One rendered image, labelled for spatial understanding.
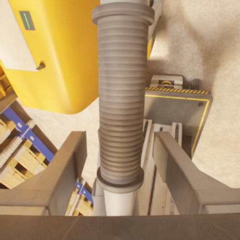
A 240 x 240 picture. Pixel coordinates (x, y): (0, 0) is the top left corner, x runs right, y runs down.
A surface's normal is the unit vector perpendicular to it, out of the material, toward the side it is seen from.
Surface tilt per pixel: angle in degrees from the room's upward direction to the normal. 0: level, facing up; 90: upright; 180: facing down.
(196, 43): 0
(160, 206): 90
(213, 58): 0
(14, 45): 0
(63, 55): 45
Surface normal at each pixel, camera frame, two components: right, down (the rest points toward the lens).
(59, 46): 0.50, 0.62
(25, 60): -0.26, 0.70
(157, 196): -0.11, -0.70
